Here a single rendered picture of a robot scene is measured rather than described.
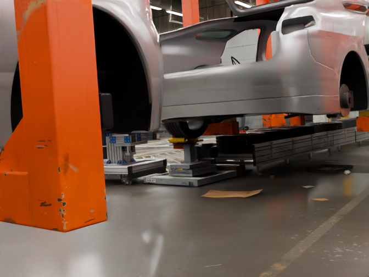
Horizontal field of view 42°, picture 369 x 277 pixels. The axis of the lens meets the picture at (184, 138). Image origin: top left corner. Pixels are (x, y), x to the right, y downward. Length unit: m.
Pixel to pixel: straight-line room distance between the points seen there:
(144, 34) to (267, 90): 1.81
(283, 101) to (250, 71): 0.36
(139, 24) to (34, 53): 1.05
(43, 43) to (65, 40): 0.06
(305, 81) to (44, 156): 2.88
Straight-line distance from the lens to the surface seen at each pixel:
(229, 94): 4.18
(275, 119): 7.86
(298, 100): 3.98
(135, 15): 2.37
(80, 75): 1.40
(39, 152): 1.41
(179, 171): 5.66
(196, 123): 5.90
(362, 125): 5.27
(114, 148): 6.30
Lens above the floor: 0.83
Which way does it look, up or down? 3 degrees down
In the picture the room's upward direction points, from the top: 4 degrees counter-clockwise
